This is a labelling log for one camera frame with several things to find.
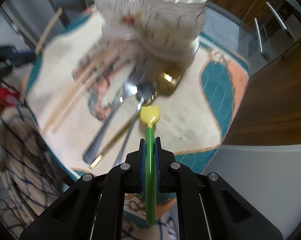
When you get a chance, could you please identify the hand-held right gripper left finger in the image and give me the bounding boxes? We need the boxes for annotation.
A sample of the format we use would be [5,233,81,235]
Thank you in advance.
[20,138,147,240]

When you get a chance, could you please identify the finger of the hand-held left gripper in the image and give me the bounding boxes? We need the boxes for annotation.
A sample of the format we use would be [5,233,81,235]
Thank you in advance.
[12,49,36,63]

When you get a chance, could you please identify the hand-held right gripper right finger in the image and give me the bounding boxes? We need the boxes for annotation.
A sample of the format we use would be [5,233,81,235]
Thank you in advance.
[154,137,282,240]

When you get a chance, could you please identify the silver metal fork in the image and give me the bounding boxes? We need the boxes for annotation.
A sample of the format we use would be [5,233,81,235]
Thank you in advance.
[83,81,138,162]

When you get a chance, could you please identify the gold metal spoon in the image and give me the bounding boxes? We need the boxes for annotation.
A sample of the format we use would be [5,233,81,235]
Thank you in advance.
[89,65,183,169]

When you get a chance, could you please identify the white ceramic double utensil holder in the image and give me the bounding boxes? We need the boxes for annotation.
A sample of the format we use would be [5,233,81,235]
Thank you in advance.
[92,0,212,60]

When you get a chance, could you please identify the printed horse pattern cloth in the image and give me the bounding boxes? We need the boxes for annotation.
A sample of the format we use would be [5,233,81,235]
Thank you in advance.
[23,12,250,228]

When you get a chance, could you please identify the cream cloth blue net pattern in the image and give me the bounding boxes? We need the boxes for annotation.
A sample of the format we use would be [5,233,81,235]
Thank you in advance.
[0,100,74,240]

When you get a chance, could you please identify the wooden kitchen cabinet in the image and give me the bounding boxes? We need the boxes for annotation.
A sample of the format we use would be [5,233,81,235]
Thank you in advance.
[208,0,301,146]

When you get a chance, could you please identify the built-in oven with metal handles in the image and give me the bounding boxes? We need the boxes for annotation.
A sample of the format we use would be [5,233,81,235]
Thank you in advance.
[238,0,301,62]

